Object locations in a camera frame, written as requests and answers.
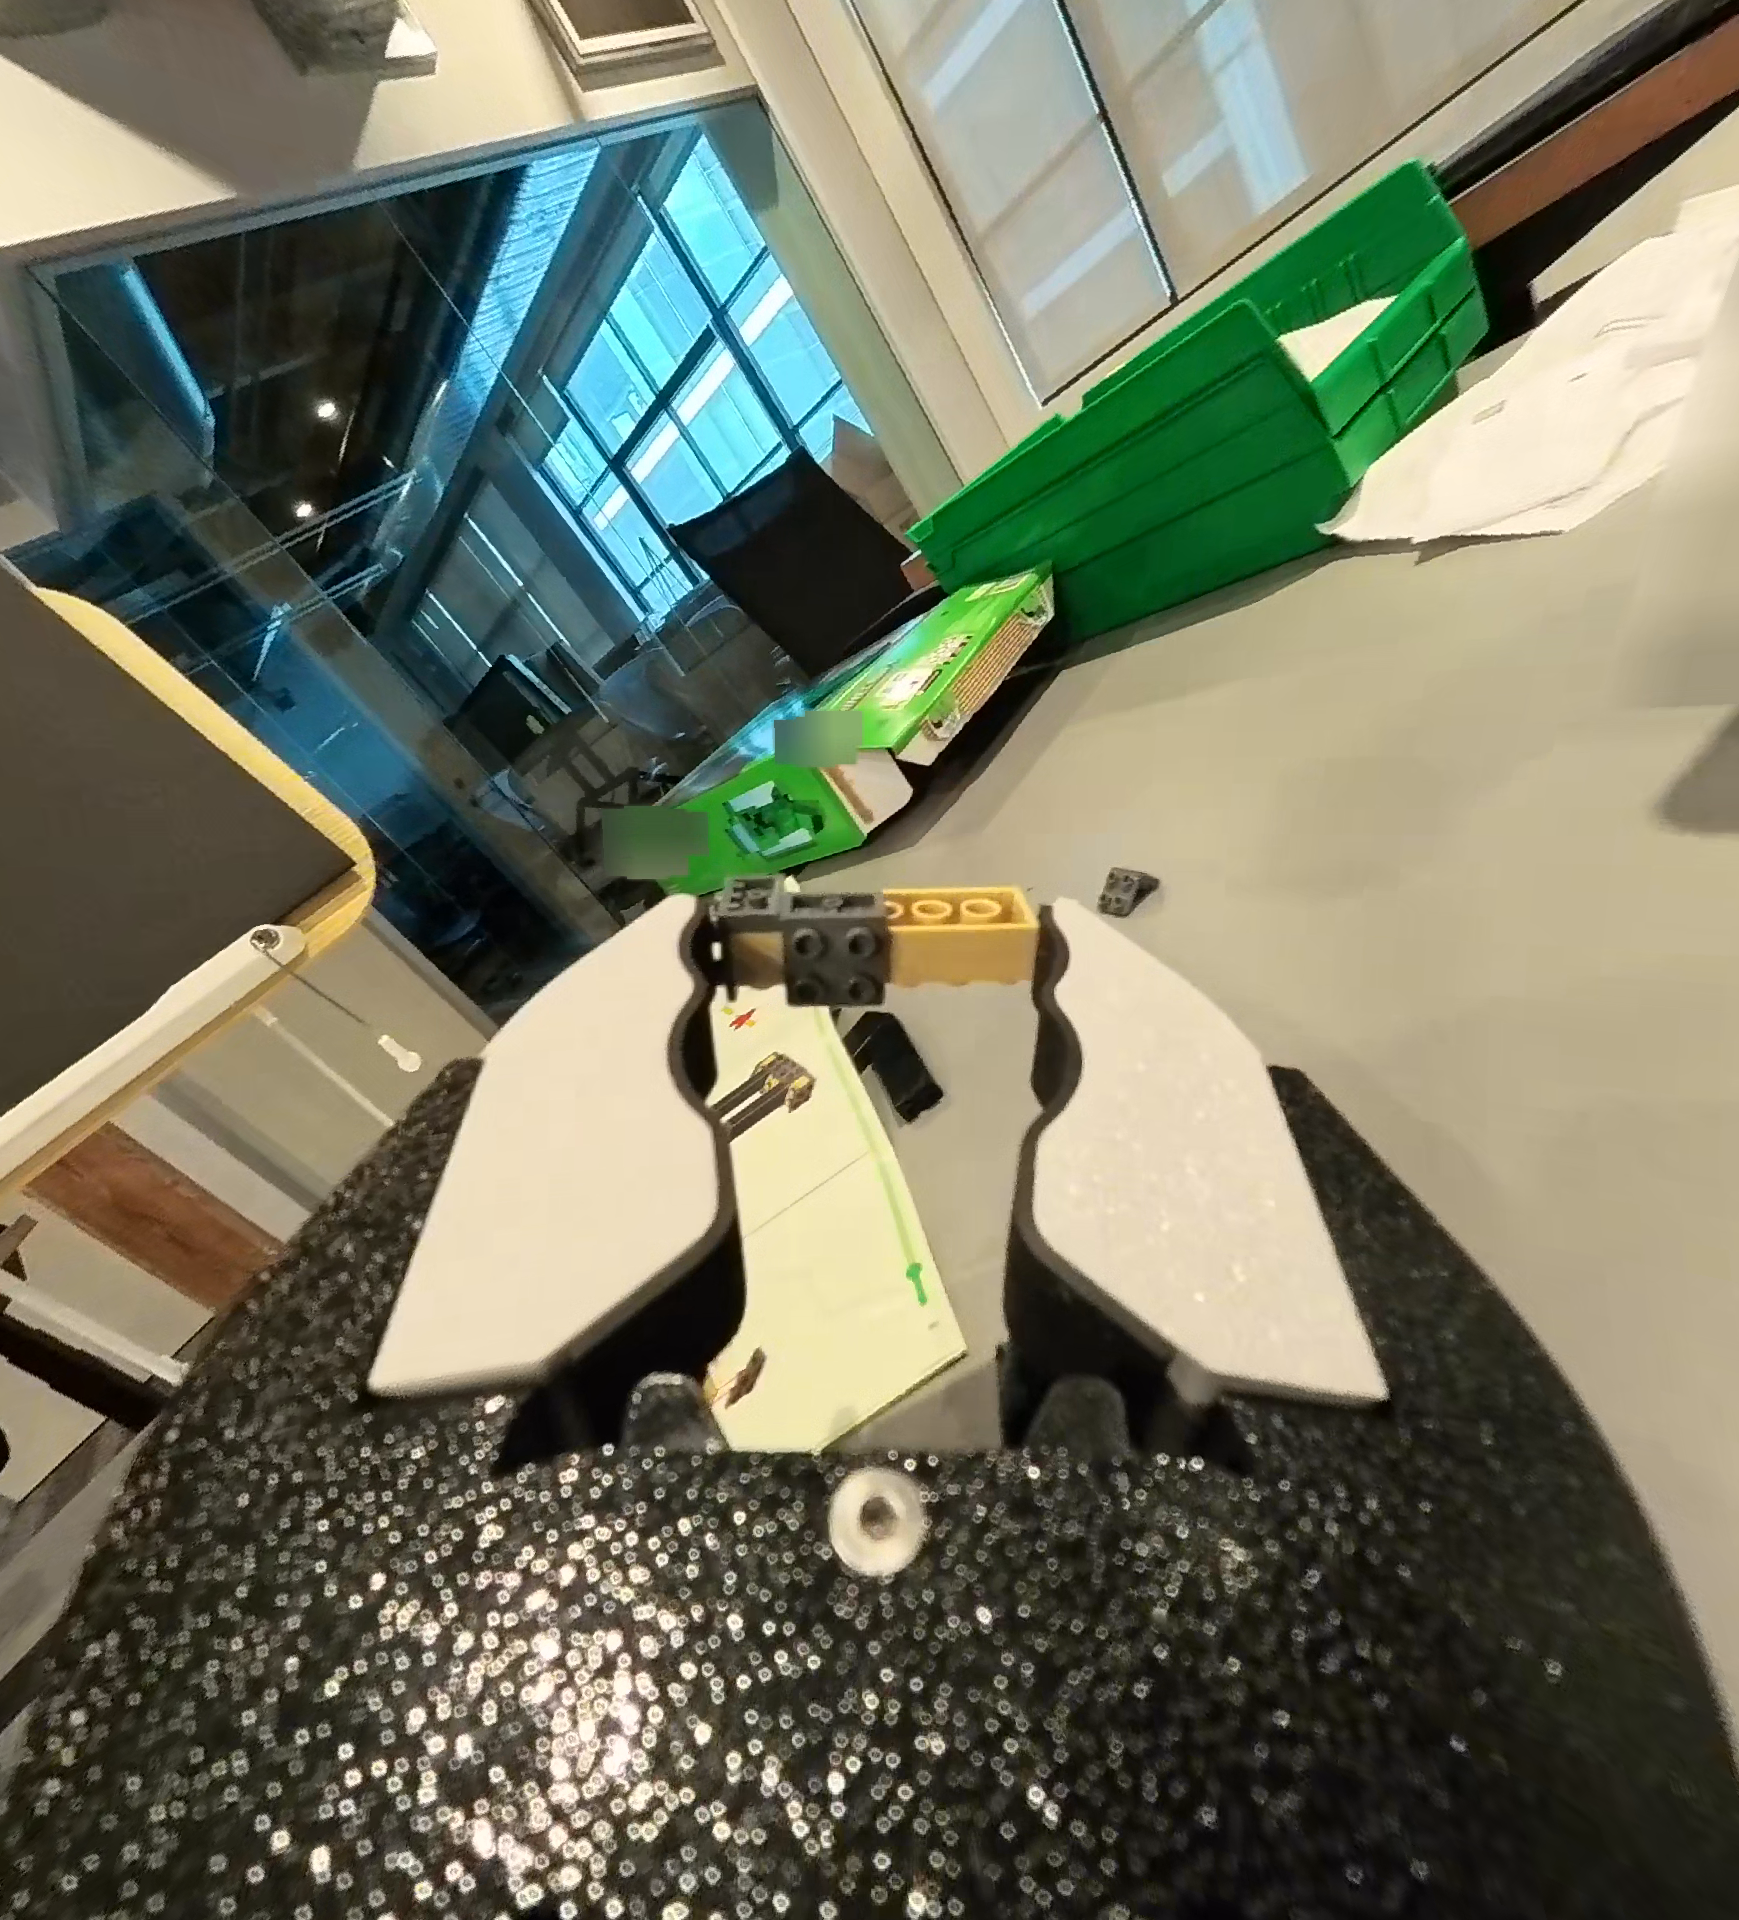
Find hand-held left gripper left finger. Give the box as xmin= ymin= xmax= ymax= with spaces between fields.
xmin=367 ymin=896 xmax=748 ymax=1420

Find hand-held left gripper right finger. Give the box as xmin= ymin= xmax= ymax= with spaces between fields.
xmin=1004 ymin=896 xmax=1390 ymax=1413

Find tan and grey brick assembly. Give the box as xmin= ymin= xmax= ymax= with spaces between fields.
xmin=709 ymin=883 xmax=1040 ymax=1008

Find grey desk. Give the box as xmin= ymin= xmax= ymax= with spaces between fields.
xmin=615 ymin=45 xmax=1739 ymax=1920

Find toy instruction booklet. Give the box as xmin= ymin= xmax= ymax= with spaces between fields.
xmin=703 ymin=1003 xmax=970 ymax=1455

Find long black toy brick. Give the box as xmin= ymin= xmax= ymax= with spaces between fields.
xmin=842 ymin=1014 xmax=946 ymax=1123

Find green toy box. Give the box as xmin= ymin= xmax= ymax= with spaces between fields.
xmin=593 ymin=564 xmax=1060 ymax=906

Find black table with wooden edge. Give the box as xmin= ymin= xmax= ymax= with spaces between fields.
xmin=0 ymin=486 xmax=381 ymax=1249

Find black office chair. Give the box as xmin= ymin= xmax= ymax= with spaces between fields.
xmin=667 ymin=451 xmax=920 ymax=672

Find green plastic bin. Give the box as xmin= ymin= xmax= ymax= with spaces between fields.
xmin=1080 ymin=156 xmax=1490 ymax=486
xmin=906 ymin=300 xmax=1364 ymax=644

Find white paper sheets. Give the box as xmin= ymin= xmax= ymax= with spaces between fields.
xmin=1320 ymin=187 xmax=1739 ymax=547

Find white paper in bin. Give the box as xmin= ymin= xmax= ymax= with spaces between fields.
xmin=1266 ymin=296 xmax=1400 ymax=386

